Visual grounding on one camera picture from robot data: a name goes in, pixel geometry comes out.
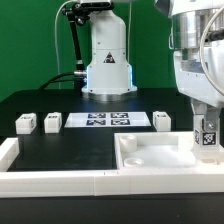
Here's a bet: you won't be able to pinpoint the white U-shaped fence wall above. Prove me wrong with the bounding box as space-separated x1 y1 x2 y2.
0 138 224 198

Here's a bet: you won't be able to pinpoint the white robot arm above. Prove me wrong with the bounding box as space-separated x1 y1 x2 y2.
81 0 224 132

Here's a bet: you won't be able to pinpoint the white square tabletop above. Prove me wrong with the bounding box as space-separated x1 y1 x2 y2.
114 132 224 169

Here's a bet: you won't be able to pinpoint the white sheet with fiducial tags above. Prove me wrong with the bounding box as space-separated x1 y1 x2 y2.
65 112 151 128

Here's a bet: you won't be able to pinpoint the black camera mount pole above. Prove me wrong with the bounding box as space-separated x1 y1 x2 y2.
62 5 87 78

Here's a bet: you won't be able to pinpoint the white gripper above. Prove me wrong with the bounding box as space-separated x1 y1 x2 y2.
173 46 224 132

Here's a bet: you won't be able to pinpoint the black cables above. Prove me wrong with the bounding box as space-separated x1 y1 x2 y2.
39 72 88 91

